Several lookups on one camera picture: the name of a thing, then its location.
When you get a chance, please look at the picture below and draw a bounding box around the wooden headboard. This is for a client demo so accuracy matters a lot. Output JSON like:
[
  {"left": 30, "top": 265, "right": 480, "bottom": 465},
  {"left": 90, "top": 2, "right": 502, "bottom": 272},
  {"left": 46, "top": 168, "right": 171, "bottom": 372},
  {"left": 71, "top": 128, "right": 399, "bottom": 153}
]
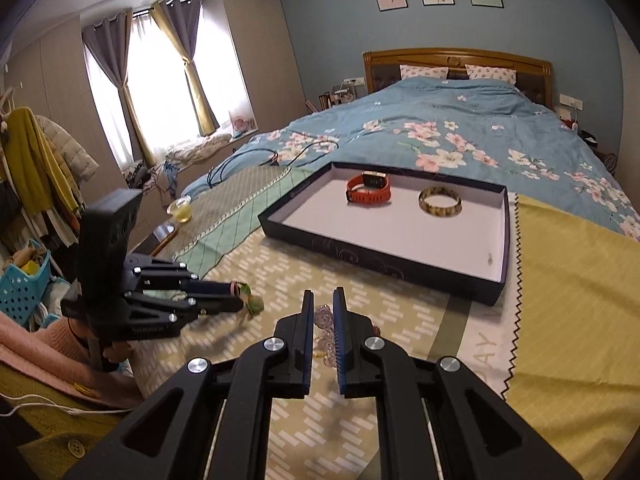
[{"left": 362, "top": 48, "right": 553, "bottom": 110}]

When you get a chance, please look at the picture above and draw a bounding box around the yellow liquid plastic cup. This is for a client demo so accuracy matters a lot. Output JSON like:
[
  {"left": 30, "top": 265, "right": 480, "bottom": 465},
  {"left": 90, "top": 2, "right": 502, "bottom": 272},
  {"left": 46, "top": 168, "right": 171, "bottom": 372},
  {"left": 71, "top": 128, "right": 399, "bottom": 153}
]
[{"left": 166, "top": 196, "right": 192, "bottom": 224}]

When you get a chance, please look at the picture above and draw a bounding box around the polka dot pillow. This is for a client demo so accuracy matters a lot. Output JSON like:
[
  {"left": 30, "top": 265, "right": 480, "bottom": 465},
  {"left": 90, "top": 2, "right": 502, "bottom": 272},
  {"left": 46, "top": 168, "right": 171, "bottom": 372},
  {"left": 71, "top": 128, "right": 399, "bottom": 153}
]
[
  {"left": 399, "top": 65, "right": 448, "bottom": 79},
  {"left": 465, "top": 64, "right": 518, "bottom": 86}
]

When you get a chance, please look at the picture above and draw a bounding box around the dark shallow tray box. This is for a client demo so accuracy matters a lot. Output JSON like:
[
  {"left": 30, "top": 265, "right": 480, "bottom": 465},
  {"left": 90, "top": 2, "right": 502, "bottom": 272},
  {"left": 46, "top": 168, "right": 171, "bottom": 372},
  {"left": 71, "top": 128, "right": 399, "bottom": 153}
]
[{"left": 259, "top": 162, "right": 511, "bottom": 306}]

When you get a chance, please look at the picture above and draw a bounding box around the right grey yellow curtain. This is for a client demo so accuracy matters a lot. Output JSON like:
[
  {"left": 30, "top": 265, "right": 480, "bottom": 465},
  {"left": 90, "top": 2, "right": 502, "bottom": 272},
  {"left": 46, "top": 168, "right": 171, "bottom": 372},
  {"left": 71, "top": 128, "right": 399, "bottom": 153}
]
[{"left": 150, "top": 0, "right": 219, "bottom": 136}]

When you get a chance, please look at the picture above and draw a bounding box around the left hand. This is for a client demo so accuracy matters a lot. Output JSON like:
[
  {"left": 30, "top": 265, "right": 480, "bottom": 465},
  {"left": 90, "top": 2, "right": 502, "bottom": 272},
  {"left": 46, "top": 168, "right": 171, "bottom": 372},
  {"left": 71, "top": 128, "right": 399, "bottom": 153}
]
[{"left": 73, "top": 326, "right": 132, "bottom": 370}]

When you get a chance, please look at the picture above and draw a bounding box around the blue plastic basket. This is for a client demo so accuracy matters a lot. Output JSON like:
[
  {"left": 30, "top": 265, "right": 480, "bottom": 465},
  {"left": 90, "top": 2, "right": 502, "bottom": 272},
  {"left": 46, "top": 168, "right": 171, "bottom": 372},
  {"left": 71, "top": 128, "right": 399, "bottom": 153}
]
[{"left": 1, "top": 240, "right": 51, "bottom": 326}]

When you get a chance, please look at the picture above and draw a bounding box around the pink sweater forearm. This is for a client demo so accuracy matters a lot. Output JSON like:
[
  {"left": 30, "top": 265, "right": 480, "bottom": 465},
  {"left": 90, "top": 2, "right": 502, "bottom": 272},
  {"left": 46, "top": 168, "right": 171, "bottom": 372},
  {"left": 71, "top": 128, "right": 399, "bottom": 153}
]
[{"left": 1, "top": 314, "right": 143, "bottom": 408}]

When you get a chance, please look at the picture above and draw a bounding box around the yellow hanging garment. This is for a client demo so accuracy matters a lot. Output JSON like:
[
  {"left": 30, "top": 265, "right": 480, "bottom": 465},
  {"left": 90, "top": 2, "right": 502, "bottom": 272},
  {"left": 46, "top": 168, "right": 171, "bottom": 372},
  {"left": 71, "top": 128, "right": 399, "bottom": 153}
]
[{"left": 1, "top": 107, "right": 79, "bottom": 216}]

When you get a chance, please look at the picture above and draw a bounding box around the grey yellow curtain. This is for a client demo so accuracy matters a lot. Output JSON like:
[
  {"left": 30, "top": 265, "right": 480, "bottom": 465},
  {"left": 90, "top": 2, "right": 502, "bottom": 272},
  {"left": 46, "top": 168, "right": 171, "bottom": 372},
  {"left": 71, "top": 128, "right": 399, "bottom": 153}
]
[
  {"left": 150, "top": 0, "right": 219, "bottom": 136},
  {"left": 81, "top": 10, "right": 156, "bottom": 167}
]

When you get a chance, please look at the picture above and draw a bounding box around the green hair tie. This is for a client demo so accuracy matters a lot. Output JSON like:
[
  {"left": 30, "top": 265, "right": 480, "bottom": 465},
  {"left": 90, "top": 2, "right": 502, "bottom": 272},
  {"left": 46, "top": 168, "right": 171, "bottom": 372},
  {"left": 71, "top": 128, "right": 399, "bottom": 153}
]
[{"left": 230, "top": 282, "right": 266, "bottom": 318}]

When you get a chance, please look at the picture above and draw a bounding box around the red smart watch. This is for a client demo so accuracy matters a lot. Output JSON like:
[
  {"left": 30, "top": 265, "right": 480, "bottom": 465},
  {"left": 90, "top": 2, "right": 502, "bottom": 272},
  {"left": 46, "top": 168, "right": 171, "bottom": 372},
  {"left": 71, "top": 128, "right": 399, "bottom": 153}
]
[{"left": 346, "top": 171, "right": 392, "bottom": 205}]

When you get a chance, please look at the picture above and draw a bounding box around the right polka dot pillow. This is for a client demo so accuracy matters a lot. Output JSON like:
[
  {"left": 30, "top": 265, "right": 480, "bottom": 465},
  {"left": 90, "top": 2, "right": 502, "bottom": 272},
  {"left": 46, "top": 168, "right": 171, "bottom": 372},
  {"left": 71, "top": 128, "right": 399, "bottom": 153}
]
[{"left": 465, "top": 64, "right": 518, "bottom": 86}]

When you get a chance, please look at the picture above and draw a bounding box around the blue floral duvet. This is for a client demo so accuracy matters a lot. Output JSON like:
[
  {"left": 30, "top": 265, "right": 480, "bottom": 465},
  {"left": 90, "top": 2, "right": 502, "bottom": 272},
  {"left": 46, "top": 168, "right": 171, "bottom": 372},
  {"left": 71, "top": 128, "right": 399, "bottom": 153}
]
[{"left": 183, "top": 77, "right": 639, "bottom": 240}]

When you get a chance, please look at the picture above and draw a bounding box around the patchwork bed cloth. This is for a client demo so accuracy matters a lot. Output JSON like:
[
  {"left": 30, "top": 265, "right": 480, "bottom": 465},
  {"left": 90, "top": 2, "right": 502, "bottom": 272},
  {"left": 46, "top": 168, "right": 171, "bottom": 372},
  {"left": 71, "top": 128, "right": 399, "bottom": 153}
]
[{"left": 132, "top": 168, "right": 639, "bottom": 479}]

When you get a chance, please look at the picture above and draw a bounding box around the black charger cable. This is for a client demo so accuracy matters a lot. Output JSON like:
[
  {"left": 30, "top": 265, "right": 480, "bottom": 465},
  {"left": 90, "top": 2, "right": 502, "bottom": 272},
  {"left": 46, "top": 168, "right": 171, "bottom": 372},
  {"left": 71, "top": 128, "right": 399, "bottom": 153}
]
[{"left": 206, "top": 138, "right": 341, "bottom": 189}]

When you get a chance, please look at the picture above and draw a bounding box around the left grey yellow curtain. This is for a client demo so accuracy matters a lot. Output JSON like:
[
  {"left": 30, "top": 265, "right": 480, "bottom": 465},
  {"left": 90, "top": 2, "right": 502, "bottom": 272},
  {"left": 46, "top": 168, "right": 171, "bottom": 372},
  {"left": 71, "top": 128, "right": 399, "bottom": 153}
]
[{"left": 81, "top": 10, "right": 156, "bottom": 167}]

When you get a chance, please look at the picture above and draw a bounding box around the pink crystal bead bracelet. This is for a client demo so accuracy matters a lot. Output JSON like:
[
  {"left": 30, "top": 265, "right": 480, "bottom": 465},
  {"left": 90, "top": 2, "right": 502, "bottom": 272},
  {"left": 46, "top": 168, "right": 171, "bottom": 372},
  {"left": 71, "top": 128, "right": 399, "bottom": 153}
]
[{"left": 311, "top": 302, "right": 342, "bottom": 369}]

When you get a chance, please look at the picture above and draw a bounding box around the tortoiseshell bangle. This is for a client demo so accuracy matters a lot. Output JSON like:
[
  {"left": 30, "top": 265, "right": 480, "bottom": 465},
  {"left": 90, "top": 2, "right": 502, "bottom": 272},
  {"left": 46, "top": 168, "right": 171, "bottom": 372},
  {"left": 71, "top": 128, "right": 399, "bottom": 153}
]
[{"left": 418, "top": 186, "right": 462, "bottom": 218}]

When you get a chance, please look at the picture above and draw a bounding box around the left polka dot pillow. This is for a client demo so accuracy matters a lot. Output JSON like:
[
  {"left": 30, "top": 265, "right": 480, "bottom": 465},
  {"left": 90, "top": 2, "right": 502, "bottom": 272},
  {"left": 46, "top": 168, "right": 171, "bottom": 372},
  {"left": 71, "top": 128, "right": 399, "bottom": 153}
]
[{"left": 399, "top": 65, "right": 448, "bottom": 79}]

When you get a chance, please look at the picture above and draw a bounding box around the beige puffer jacket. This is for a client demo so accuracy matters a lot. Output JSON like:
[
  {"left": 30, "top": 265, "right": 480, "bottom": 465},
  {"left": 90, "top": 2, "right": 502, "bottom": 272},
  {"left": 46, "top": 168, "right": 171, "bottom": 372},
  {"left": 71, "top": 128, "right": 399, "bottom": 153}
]
[{"left": 36, "top": 115, "right": 100, "bottom": 182}]

